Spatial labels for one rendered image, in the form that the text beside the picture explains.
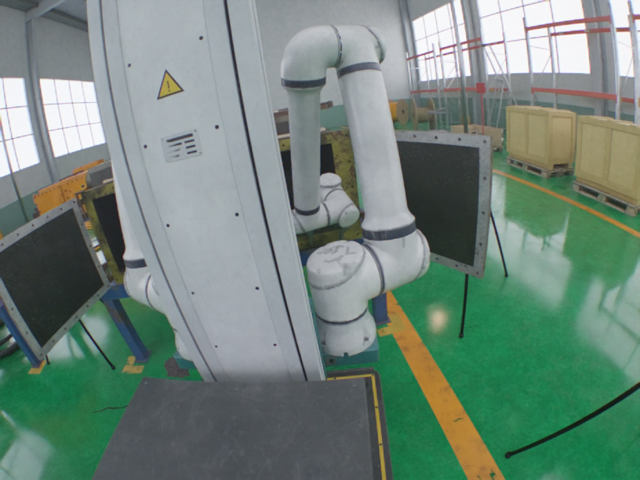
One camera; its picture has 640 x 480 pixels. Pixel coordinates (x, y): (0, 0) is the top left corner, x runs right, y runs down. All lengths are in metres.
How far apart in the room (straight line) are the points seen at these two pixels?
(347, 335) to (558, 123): 5.37
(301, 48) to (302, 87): 0.10
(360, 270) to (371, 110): 0.40
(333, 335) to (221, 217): 0.45
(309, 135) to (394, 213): 0.31
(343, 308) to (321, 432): 0.33
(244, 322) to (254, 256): 0.18
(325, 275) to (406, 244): 0.23
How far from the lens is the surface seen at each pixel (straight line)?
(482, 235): 1.21
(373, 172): 0.78
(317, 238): 1.60
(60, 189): 5.39
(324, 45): 0.78
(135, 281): 1.05
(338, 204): 1.07
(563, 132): 5.91
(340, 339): 0.85
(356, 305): 0.80
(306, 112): 0.82
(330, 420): 0.62
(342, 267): 0.73
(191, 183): 0.59
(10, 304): 1.58
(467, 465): 1.51
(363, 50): 0.82
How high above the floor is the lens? 1.37
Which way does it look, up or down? 25 degrees down
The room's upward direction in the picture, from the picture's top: 9 degrees counter-clockwise
